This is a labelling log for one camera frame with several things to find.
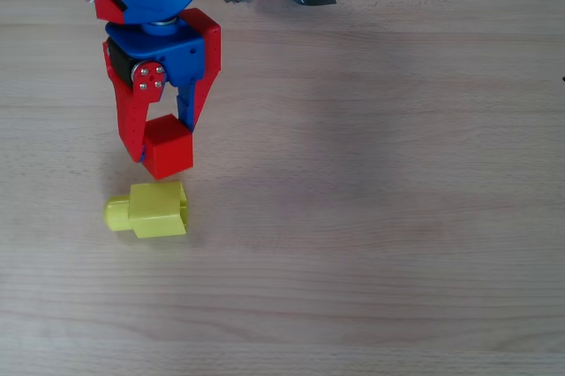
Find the red cube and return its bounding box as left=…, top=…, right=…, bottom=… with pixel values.
left=140, top=113, right=195, bottom=181

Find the yellow block with round knob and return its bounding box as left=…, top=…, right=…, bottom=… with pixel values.
left=103, top=180, right=190, bottom=239

